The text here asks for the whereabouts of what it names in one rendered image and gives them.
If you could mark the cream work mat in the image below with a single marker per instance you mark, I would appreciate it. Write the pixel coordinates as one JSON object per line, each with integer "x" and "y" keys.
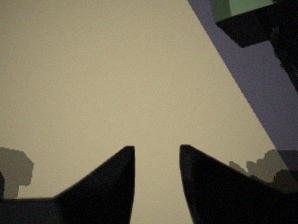
{"x": 82, "y": 79}

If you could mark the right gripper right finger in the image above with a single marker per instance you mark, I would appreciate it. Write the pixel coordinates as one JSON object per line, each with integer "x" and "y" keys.
{"x": 218, "y": 194}

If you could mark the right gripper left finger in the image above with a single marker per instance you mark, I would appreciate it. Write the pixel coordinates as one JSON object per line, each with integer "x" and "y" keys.
{"x": 104, "y": 196}

